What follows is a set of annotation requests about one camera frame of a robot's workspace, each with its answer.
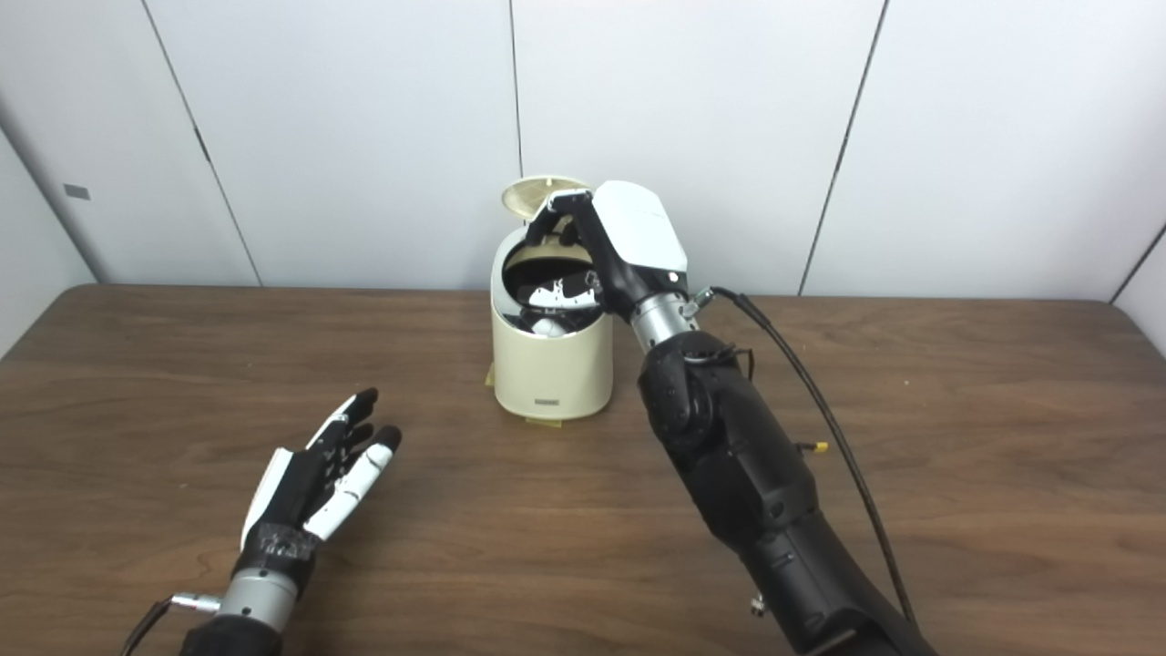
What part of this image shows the cream round bin lid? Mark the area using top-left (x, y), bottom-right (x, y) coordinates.
top-left (502, 176), bottom-right (593, 224)

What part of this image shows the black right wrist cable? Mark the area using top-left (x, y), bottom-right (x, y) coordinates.
top-left (697, 286), bottom-right (917, 626)

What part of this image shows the cream-colored plastic bin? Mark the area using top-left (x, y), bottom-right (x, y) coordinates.
top-left (490, 219), bottom-right (616, 422)

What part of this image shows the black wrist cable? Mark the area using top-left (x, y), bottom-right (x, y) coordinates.
top-left (697, 286), bottom-right (917, 626)
top-left (118, 592), bottom-right (224, 656)

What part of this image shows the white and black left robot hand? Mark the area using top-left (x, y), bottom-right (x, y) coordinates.
top-left (239, 388), bottom-right (403, 577)

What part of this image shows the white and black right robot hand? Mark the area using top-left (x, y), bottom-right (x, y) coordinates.
top-left (517, 180), bottom-right (690, 322)

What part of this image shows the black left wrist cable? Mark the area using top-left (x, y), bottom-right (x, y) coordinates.
top-left (118, 592), bottom-right (224, 656)

